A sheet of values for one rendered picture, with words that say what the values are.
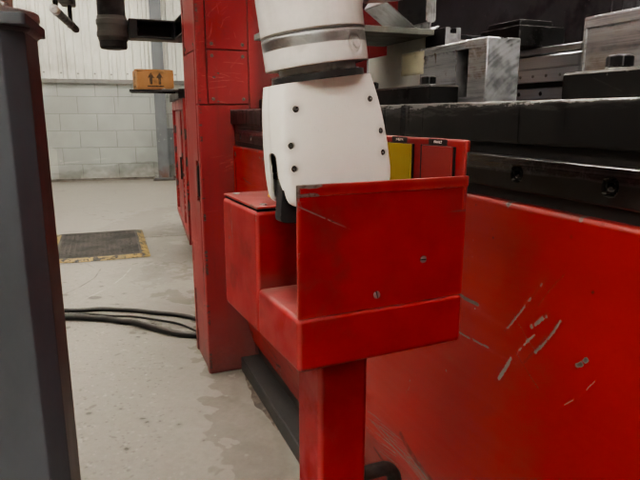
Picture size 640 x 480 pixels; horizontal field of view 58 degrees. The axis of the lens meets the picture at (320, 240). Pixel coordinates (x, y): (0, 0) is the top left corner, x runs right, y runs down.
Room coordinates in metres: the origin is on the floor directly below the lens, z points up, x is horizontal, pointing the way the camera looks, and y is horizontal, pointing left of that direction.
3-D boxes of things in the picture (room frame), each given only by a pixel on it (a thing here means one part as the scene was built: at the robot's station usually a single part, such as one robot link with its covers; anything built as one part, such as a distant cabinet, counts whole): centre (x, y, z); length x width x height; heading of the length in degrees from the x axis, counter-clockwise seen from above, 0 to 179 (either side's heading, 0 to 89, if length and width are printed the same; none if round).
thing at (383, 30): (1.05, -0.04, 1.00); 0.26 x 0.18 x 0.01; 112
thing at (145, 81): (3.38, 0.94, 1.04); 0.30 x 0.26 x 0.12; 17
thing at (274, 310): (0.55, -0.01, 0.75); 0.20 x 0.16 x 0.18; 26
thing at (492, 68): (1.06, -0.19, 0.92); 0.39 x 0.06 x 0.10; 22
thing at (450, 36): (1.09, -0.18, 0.98); 0.20 x 0.03 x 0.03; 22
